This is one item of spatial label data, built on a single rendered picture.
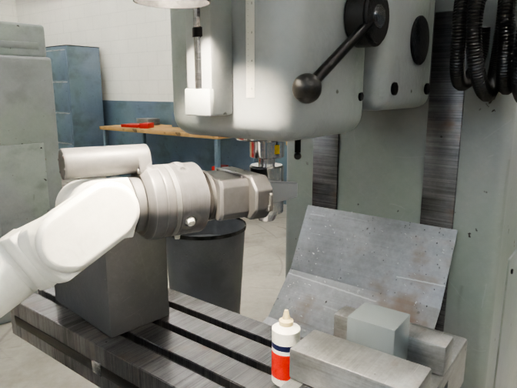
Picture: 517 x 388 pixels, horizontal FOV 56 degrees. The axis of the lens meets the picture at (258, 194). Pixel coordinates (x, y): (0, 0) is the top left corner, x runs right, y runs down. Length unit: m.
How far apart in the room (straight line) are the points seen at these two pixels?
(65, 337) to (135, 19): 6.89
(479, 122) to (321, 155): 0.32
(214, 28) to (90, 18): 8.03
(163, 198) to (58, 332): 0.48
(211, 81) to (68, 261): 0.24
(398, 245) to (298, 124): 0.49
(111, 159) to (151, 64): 6.82
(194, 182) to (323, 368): 0.26
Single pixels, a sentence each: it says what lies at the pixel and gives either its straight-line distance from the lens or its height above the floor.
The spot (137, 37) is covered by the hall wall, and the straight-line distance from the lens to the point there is 7.60.
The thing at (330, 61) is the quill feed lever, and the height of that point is 1.40.
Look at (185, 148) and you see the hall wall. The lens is 6.89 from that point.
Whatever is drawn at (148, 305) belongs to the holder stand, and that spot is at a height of 1.00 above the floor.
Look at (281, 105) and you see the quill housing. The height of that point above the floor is 1.35.
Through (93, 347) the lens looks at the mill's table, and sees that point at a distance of 0.88.
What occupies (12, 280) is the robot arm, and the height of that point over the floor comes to 1.19.
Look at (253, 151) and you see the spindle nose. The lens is 0.64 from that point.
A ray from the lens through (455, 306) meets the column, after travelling 1.00.
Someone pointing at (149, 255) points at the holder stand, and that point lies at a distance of 0.87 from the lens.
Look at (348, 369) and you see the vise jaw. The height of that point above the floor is 1.07.
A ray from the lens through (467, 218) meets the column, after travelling 0.94.
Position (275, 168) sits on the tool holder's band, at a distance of 0.64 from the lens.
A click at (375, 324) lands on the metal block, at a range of 0.60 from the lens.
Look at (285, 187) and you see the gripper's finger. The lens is 0.64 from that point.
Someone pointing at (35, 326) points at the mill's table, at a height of 0.93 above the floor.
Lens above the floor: 1.37
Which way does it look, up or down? 12 degrees down
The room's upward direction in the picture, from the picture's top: straight up
